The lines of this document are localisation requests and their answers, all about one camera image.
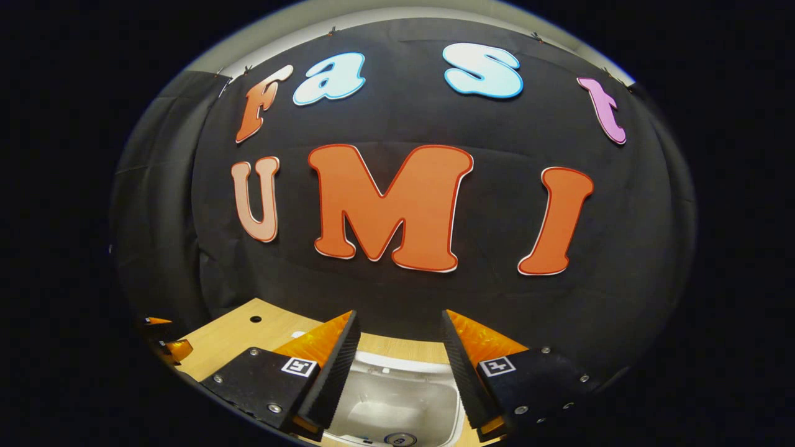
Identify wooden desktop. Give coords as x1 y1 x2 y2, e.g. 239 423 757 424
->
176 298 504 447

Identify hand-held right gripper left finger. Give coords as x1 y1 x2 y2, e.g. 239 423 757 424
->
198 309 362 443

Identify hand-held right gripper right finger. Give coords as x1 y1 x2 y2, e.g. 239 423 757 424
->
441 308 597 444

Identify white desktop garbage bin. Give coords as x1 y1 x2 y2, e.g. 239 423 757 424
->
323 351 466 447

